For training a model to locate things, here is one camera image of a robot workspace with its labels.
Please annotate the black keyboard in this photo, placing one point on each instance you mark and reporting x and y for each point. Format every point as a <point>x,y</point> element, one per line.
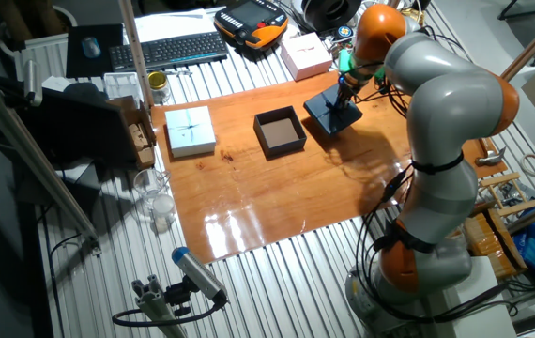
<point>169,50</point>

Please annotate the glossy wooden board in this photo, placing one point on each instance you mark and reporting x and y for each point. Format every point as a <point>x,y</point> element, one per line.
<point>258,197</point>

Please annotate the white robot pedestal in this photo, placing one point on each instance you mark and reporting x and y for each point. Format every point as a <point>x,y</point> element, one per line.
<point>478,305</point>

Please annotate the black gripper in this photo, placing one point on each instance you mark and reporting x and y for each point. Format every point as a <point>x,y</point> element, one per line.
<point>347,87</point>

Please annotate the clear plastic container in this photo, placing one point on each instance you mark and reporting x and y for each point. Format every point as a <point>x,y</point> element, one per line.
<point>123,87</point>

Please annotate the clear plastic cups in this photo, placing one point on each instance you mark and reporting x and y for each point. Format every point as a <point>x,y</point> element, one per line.
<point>148,185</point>

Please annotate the glass jar yellow lid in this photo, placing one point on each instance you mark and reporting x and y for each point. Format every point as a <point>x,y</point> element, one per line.
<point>158,87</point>

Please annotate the silver camera blue cap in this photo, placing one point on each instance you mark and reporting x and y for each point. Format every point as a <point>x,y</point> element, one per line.
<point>197,272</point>

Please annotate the white paper sheets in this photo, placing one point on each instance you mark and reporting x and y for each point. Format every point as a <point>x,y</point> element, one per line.
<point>169,26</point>

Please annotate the round blue badge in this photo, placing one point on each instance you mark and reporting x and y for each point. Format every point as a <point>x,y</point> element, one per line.
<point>345,32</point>

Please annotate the small clear plastic cup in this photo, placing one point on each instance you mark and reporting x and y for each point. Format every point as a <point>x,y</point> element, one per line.
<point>163,211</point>

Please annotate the black mouse pad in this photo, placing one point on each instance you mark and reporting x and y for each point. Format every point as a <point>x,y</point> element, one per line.
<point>108,56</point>

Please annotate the black filament spool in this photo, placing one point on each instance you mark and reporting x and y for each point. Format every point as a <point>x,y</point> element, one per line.
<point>331,11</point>

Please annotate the grey computer mouse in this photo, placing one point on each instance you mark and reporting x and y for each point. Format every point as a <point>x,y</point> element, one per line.
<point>91,47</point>

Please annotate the aluminium profile post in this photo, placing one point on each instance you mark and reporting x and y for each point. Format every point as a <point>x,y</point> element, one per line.
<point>155,305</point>

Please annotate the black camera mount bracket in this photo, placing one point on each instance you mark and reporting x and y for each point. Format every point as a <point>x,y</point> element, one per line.
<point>178,296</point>

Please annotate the pink gift box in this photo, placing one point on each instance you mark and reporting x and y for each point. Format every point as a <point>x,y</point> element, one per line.
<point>302,56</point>

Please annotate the black monitor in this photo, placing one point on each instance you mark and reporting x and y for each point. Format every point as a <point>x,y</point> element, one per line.
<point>75,127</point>

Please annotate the dark open box base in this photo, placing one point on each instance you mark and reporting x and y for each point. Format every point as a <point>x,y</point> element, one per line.
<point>279,133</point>

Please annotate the brass metal object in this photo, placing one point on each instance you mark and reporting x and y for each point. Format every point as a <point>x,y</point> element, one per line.
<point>415,18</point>

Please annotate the light blue gift box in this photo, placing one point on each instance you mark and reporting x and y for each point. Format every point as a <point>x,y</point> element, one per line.
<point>190,131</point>

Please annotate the white tape roll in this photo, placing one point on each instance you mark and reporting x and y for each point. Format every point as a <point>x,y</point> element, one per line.
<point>525,162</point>

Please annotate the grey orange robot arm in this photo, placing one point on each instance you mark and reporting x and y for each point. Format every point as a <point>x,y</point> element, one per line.
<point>450,108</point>

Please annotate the brown cardboard box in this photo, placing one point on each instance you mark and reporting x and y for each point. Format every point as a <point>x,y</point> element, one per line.
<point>143,141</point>

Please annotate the orange black teach pendant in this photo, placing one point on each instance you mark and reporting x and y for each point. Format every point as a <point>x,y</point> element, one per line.
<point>251,21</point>

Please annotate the small wooden frame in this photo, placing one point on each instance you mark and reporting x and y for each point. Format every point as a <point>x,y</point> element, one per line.
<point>502,180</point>

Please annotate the grey metal tool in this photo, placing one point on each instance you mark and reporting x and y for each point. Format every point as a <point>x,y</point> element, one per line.
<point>525,192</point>

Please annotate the dark blue ribboned box lid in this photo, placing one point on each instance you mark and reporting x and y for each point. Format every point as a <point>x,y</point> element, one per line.
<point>333,117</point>

